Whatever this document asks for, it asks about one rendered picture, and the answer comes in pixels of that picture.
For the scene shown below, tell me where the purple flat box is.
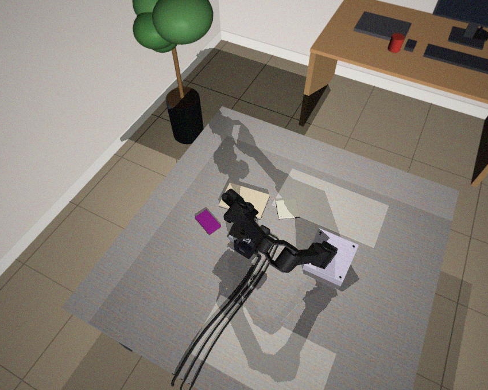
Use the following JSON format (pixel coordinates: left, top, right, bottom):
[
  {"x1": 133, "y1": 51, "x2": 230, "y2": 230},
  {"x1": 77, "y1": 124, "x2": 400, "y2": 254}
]
[{"x1": 195, "y1": 210, "x2": 221, "y2": 235}]

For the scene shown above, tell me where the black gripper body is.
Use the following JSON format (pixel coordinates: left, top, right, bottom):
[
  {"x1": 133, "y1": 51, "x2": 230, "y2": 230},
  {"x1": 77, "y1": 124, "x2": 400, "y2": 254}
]
[{"x1": 223, "y1": 212, "x2": 270, "y2": 235}]

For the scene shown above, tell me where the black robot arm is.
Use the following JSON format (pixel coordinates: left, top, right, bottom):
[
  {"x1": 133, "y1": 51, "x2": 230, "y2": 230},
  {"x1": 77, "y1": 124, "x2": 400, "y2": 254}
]
[{"x1": 221, "y1": 189, "x2": 338, "y2": 273}]

